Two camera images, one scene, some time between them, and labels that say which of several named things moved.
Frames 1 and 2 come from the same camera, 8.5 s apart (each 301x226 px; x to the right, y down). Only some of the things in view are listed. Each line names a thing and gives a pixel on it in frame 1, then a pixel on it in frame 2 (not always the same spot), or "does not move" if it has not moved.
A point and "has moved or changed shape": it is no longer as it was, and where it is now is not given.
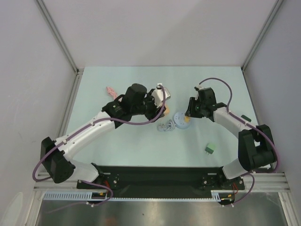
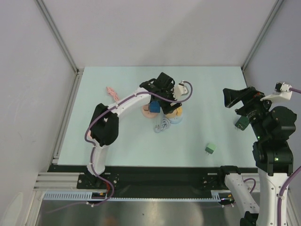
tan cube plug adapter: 167,111 has moved or changed shape
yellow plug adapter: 186,119 → 179,111
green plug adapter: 210,148 does not move
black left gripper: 154,114 → 167,108
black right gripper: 192,108 → 246,98
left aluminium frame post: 59,36 does not move
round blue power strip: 178,121 has moved or changed shape
